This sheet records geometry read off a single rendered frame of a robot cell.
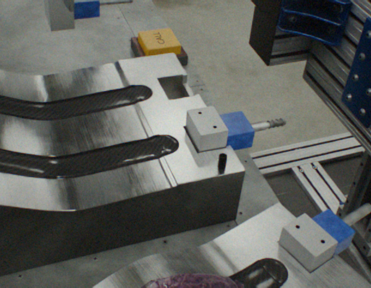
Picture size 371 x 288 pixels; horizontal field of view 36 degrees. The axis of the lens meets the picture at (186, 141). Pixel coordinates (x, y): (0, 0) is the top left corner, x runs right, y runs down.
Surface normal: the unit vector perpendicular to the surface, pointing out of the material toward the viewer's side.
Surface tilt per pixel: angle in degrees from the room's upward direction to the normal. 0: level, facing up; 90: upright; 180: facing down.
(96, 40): 0
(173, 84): 90
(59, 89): 2
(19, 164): 28
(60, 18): 90
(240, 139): 90
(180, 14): 1
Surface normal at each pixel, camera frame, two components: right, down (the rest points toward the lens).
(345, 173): 0.07, -0.74
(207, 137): 0.34, 0.65
